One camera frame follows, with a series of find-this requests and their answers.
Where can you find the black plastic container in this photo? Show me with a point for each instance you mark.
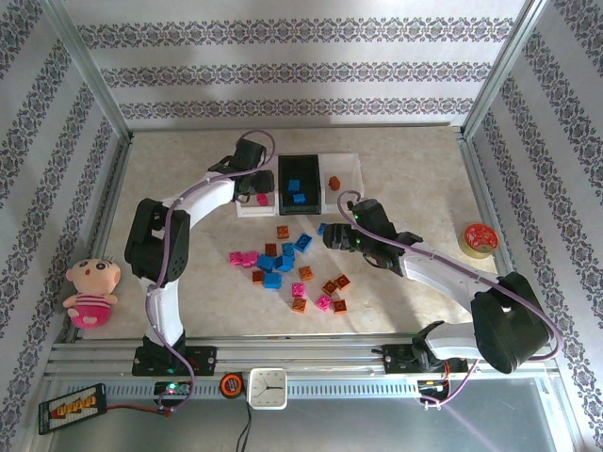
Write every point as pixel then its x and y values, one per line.
pixel 306 172

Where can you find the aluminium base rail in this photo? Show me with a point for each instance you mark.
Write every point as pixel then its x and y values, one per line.
pixel 306 355

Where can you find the red gold tape roll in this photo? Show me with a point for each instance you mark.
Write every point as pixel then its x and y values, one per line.
pixel 478 237

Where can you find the orange black round spool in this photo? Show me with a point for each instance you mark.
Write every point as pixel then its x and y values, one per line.
pixel 232 385

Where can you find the aluminium frame rail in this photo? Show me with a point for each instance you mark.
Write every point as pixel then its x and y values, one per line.
pixel 481 188
pixel 104 221

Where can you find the black power distribution board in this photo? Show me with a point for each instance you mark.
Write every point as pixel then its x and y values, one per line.
pixel 70 409

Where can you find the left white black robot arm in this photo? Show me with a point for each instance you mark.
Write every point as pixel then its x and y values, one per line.
pixel 160 311

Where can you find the blue lego brick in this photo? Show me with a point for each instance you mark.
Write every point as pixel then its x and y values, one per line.
pixel 303 242
pixel 272 280
pixel 284 263
pixel 298 198
pixel 321 229
pixel 266 262
pixel 288 248
pixel 295 184

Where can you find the aluminium frame post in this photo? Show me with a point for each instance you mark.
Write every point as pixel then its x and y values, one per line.
pixel 92 70
pixel 500 70

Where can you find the white square clock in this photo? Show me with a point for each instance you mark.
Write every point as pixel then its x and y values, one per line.
pixel 267 388

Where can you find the small box with green light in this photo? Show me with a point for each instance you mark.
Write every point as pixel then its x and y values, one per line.
pixel 172 388

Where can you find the pink lego brick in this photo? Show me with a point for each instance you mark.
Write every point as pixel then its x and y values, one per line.
pixel 262 200
pixel 249 259
pixel 298 289
pixel 323 302
pixel 234 258

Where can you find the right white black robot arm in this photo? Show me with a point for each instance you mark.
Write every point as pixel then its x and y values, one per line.
pixel 509 329

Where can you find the plush doll in pink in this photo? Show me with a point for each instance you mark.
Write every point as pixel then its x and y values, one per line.
pixel 92 282

